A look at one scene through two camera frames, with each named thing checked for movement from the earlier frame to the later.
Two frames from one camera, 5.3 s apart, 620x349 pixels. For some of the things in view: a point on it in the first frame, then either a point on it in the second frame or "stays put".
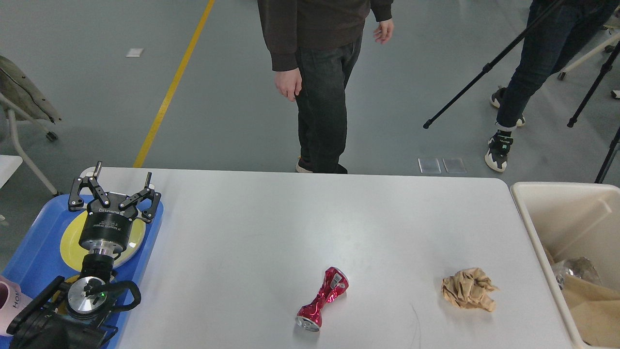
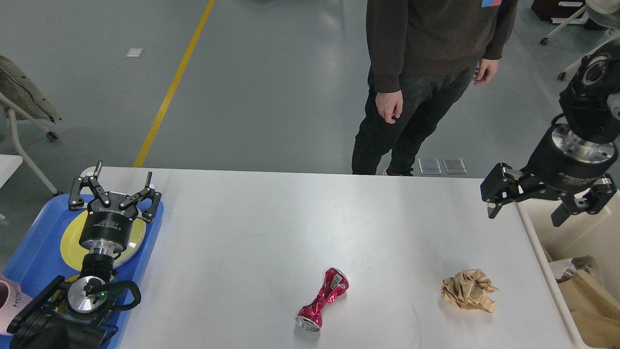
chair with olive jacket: (20, 96) stays put
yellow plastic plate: (73, 252) stays put
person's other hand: (383, 33) to (486, 70)
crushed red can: (335, 282) stays put
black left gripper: (106, 230) stays put
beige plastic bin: (571, 220) stays put
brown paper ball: (470, 288) stays put
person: (314, 45) to (422, 55)
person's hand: (289, 83) to (389, 105)
